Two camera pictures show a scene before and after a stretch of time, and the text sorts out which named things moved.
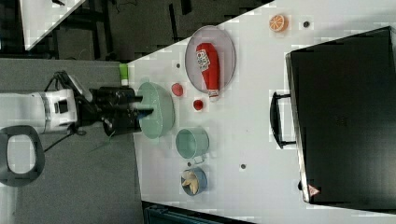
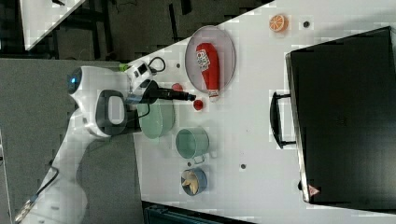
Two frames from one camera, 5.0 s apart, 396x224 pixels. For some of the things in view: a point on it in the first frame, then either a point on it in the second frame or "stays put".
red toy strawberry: x=198 y=105 stays put
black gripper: x=116 y=106 -> x=152 y=92
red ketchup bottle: x=208 y=62 stays put
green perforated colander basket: x=157 y=123 stays put
